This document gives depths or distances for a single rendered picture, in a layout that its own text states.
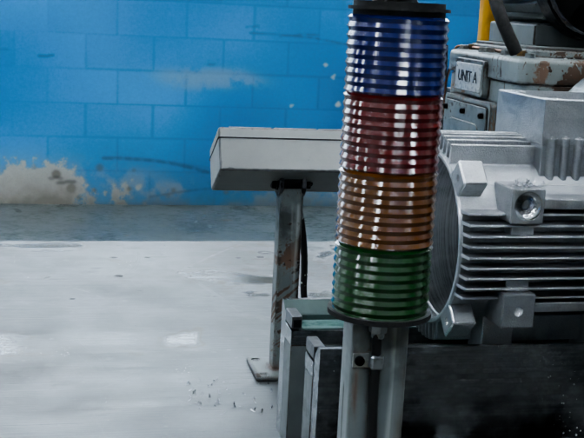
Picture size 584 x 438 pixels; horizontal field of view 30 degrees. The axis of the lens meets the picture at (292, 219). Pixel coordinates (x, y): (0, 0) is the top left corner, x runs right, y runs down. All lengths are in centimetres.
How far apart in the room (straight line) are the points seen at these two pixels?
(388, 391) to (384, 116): 17
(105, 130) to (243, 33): 100
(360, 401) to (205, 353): 65
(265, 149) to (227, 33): 536
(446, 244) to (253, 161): 23
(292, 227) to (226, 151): 12
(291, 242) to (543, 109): 37
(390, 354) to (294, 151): 54
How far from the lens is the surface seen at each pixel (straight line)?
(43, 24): 644
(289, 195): 120
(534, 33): 162
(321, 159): 119
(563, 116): 97
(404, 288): 65
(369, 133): 63
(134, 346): 134
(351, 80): 64
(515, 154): 97
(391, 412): 69
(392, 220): 63
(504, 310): 93
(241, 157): 117
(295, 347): 103
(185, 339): 137
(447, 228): 108
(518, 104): 101
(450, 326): 95
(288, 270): 122
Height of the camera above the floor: 121
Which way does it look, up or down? 11 degrees down
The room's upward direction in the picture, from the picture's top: 3 degrees clockwise
